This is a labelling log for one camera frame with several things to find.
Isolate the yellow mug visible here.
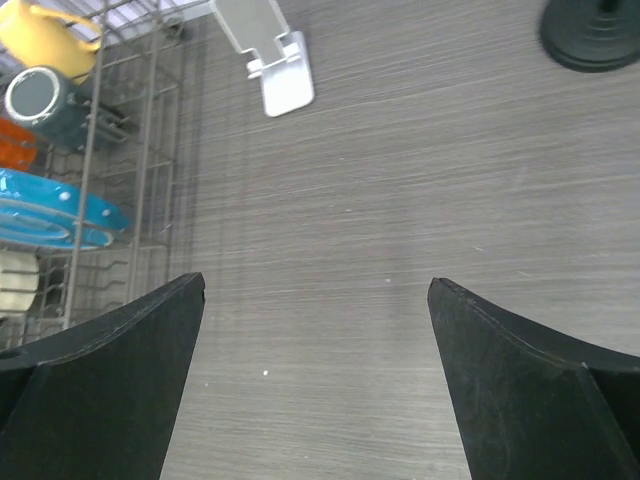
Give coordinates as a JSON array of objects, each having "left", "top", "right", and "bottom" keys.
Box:
[{"left": 1, "top": 0, "right": 103, "bottom": 84}]

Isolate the dark grey mug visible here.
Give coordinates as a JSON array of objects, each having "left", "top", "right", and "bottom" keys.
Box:
[{"left": 4, "top": 66, "right": 126, "bottom": 151}]

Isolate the orange mug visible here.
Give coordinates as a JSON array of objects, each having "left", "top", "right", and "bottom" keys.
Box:
[{"left": 0, "top": 117, "right": 38, "bottom": 172}]

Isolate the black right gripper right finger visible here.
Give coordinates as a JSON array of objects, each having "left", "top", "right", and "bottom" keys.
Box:
[{"left": 427, "top": 278, "right": 639, "bottom": 479}]

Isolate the white phone stand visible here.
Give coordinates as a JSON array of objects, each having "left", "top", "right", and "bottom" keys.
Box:
[{"left": 210, "top": 0, "right": 315, "bottom": 118}]

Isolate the cream ribbed cup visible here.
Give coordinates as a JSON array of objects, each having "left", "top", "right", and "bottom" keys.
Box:
[{"left": 1, "top": 250, "right": 40, "bottom": 318}]

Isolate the black round-base phone holder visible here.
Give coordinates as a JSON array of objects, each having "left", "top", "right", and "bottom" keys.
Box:
[{"left": 538, "top": 0, "right": 639, "bottom": 73}]

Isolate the blue plate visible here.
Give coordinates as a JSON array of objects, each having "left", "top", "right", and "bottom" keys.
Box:
[{"left": 1, "top": 169, "right": 131, "bottom": 250}]

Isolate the grey wire dish rack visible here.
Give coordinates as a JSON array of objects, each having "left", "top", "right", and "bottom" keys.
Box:
[{"left": 1, "top": 1, "right": 190, "bottom": 350}]

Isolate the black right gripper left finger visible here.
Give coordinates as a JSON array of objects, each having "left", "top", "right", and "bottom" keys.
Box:
[{"left": 1, "top": 272, "right": 205, "bottom": 479}]

